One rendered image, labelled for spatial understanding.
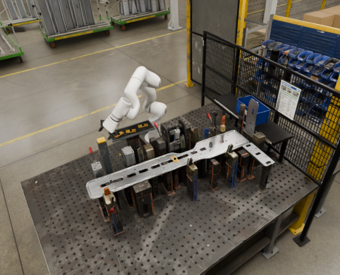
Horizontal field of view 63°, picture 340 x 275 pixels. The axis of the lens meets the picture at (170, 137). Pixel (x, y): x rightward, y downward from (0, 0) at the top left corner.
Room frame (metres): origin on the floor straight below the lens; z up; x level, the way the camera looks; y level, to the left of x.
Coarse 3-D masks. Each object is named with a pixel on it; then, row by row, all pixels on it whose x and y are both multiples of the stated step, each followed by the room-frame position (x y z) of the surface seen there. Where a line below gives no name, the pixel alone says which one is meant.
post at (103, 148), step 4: (100, 144) 1.74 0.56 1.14; (104, 144) 1.75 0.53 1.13; (100, 148) 1.73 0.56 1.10; (104, 148) 1.74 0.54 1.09; (100, 152) 1.73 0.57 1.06; (104, 152) 1.74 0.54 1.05; (108, 152) 1.75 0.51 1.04; (104, 156) 1.74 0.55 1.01; (108, 156) 1.76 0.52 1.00; (104, 160) 1.74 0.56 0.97; (108, 160) 1.75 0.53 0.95; (104, 164) 1.74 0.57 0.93; (108, 164) 1.75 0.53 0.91; (104, 168) 1.78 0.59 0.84; (108, 168) 1.75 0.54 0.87; (108, 172) 1.74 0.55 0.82; (112, 172) 1.76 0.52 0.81
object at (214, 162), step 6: (210, 162) 1.64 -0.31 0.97; (216, 162) 1.61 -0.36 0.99; (210, 168) 1.63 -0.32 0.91; (216, 168) 1.59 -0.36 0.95; (210, 174) 1.63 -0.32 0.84; (216, 174) 1.58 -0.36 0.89; (210, 180) 1.63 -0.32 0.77; (216, 180) 1.60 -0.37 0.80; (210, 186) 1.61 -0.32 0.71; (216, 186) 1.60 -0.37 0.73
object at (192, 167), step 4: (192, 164) 1.54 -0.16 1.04; (188, 168) 1.53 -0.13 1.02; (192, 168) 1.50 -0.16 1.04; (196, 168) 1.50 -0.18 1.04; (188, 172) 1.53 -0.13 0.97; (192, 172) 1.48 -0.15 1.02; (196, 172) 1.49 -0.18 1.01; (188, 176) 1.53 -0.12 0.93; (192, 176) 1.48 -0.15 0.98; (196, 176) 1.49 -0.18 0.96; (188, 180) 1.54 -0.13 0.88; (192, 180) 1.48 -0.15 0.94; (196, 180) 1.50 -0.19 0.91; (188, 184) 1.54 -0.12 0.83; (192, 184) 1.49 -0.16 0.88; (196, 184) 1.51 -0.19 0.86; (188, 188) 1.53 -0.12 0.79; (192, 188) 1.49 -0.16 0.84; (196, 188) 1.51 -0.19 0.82; (188, 192) 1.53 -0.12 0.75; (192, 192) 1.49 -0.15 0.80; (196, 192) 1.50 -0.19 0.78; (188, 196) 1.52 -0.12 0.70; (192, 196) 1.49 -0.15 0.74; (196, 196) 1.50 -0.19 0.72; (192, 200) 1.48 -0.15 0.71
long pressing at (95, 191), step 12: (228, 132) 1.98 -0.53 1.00; (204, 144) 1.83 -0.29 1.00; (216, 144) 1.82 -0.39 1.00; (228, 144) 1.82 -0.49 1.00; (240, 144) 1.81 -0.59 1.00; (168, 156) 1.71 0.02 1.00; (192, 156) 1.69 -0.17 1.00; (204, 156) 1.68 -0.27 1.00; (216, 156) 1.68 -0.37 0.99; (132, 168) 1.59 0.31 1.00; (144, 168) 1.58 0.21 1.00; (156, 168) 1.57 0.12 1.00; (168, 168) 1.56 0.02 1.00; (96, 180) 1.48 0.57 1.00; (108, 180) 1.47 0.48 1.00; (132, 180) 1.46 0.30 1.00; (144, 180) 1.46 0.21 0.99; (96, 192) 1.36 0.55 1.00
